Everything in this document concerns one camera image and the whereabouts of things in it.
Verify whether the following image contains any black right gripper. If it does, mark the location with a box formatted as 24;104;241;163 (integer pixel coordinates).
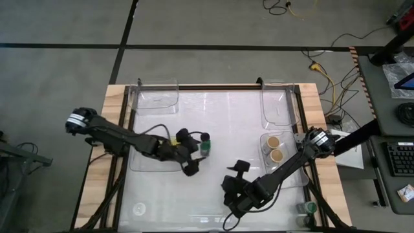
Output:
221;160;252;211

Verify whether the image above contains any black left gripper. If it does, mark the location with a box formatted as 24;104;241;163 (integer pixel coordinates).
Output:
158;128;208;177

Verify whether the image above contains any green-lid square glass jar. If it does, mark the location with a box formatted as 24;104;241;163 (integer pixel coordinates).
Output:
199;139;212;158
297;201;318;215

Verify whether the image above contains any tan-lid furikake spice jar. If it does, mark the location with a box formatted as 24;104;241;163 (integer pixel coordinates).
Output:
265;135;281;150
268;148;285;164

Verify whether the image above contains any clear plastic bin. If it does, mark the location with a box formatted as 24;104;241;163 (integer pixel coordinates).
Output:
124;126;182;173
260;82;300;130
128;77;180;116
259;131;310;190

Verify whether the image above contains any black power adapter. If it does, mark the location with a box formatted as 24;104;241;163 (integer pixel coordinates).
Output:
325;115;343;126

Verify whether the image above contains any white paper sheet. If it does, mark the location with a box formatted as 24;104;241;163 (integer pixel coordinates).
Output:
329;129;365;170

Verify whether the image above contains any dark grey desk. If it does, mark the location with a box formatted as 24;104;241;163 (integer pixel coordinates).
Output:
351;47;414;216

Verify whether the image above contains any black keyboard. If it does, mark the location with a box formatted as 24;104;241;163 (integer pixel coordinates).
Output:
386;142;414;177

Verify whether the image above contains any small paper packet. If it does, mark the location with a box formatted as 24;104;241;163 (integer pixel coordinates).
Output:
397;184;414;203

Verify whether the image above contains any dark metal cart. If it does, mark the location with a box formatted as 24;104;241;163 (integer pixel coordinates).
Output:
0;129;54;233

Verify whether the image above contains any clear plastic bag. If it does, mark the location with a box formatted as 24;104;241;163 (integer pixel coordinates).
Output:
382;53;414;100

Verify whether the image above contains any blue-screen monitor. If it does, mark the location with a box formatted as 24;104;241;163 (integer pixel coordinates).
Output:
393;72;414;91

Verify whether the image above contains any black stand leg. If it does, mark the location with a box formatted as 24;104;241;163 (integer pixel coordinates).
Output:
370;25;414;67

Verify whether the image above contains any red object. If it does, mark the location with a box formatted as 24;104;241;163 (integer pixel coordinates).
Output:
398;9;414;32

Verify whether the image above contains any black table frame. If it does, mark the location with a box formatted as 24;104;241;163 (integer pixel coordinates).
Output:
69;83;353;233

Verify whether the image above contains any yellow floor cable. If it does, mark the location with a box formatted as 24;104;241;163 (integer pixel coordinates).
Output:
309;63;337;107

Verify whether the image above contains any looped black floor cable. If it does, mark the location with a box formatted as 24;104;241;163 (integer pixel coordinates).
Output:
262;0;289;16

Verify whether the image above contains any coiled black cable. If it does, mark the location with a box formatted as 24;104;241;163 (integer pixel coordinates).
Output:
394;102;414;127

